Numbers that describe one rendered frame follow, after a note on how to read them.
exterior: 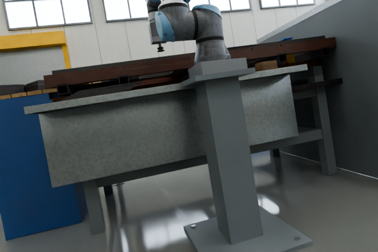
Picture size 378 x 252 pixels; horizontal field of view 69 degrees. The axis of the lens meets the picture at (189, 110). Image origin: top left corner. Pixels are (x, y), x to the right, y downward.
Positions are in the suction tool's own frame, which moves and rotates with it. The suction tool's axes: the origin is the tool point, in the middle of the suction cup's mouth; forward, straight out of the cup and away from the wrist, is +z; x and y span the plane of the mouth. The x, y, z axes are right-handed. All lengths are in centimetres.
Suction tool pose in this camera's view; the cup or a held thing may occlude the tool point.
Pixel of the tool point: (161, 51)
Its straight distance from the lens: 154.2
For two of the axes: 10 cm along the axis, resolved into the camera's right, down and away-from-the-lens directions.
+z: 1.6, 9.9, 0.4
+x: 2.8, -0.1, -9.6
